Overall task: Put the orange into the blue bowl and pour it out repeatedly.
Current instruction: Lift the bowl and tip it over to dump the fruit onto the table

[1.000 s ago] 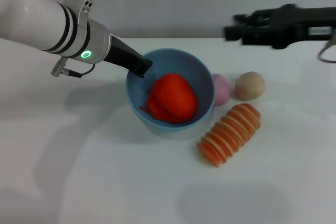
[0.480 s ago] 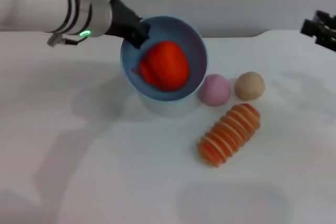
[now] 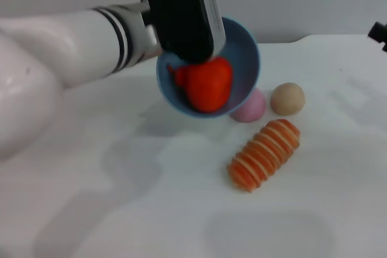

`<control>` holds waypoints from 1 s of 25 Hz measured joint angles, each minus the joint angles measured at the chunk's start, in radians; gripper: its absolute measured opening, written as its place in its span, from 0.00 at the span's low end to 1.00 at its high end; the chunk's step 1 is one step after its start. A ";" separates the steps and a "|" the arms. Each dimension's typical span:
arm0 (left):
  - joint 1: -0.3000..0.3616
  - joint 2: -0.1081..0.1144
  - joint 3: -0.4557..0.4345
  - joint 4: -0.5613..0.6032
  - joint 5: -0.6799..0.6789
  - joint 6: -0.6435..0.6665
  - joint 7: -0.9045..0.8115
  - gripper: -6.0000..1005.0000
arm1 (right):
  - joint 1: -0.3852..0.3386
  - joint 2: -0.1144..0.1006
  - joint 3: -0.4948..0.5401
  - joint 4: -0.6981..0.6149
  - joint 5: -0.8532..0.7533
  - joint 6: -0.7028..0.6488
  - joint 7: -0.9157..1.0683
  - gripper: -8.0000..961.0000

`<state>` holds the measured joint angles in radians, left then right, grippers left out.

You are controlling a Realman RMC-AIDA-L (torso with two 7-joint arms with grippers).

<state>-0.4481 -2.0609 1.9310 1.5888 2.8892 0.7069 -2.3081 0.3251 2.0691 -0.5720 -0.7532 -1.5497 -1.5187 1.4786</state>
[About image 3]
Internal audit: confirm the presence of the beige round bun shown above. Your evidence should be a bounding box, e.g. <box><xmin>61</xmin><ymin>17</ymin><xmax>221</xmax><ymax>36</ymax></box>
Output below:
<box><xmin>270</xmin><ymin>82</ymin><xmax>306</xmax><ymax>117</ymax></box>

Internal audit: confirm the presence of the orange toy mandarin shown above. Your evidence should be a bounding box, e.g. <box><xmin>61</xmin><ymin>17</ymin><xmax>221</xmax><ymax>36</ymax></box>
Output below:
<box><xmin>167</xmin><ymin>56</ymin><xmax>234</xmax><ymax>113</ymax></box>

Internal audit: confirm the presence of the orange striped bread loaf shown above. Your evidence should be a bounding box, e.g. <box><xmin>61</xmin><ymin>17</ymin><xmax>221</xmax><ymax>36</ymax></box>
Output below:
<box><xmin>227</xmin><ymin>119</ymin><xmax>301</xmax><ymax>193</ymax></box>

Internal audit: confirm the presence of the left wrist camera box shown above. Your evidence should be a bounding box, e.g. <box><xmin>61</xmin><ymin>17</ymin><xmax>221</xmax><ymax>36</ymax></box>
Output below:
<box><xmin>139</xmin><ymin>0</ymin><xmax>226</xmax><ymax>64</ymax></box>

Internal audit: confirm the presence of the blue plastic bowl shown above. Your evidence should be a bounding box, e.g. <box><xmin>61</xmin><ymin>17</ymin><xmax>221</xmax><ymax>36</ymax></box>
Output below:
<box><xmin>155</xmin><ymin>16</ymin><xmax>261</xmax><ymax>119</ymax></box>

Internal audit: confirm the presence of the pink round bun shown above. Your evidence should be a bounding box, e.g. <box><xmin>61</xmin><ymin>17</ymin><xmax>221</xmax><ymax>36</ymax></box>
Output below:
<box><xmin>230</xmin><ymin>88</ymin><xmax>267</xmax><ymax>124</ymax></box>

